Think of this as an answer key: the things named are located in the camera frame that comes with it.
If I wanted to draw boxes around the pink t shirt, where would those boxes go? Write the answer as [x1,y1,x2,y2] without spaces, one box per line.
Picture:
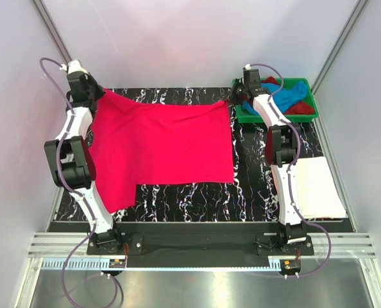
[89,90,233,213]

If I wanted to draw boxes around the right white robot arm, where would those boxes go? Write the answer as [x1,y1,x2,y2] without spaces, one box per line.
[229,64,307,257]

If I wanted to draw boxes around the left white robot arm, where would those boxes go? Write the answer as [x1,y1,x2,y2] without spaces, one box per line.
[44,71,124,254]

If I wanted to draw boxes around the green plastic bin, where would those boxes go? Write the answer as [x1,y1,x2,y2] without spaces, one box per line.
[235,78,319,124]

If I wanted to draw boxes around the blue t shirt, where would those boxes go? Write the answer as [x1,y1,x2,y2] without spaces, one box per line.
[241,77,315,116]

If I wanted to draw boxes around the dark red t shirt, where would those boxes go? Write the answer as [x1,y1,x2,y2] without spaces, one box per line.
[273,81,315,115]

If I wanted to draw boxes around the black marble pattern mat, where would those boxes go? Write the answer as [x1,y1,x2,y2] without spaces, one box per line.
[54,87,350,223]

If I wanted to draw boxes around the folded white t shirt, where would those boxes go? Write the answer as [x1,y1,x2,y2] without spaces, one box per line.
[296,157,346,219]

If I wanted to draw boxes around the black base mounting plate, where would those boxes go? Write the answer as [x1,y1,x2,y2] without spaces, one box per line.
[87,222,314,270]

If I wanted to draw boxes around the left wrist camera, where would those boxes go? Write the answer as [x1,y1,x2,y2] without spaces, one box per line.
[60,59,89,74]

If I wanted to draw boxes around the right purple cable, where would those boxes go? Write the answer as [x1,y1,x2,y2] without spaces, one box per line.
[245,63,332,279]

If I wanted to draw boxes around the purple cable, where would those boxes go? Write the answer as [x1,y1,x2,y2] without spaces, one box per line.
[245,63,332,279]
[40,57,124,305]

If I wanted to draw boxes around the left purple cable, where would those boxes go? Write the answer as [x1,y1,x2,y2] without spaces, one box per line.
[40,57,124,305]

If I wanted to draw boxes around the aluminium front rail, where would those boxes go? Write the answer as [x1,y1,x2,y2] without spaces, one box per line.
[29,232,376,259]

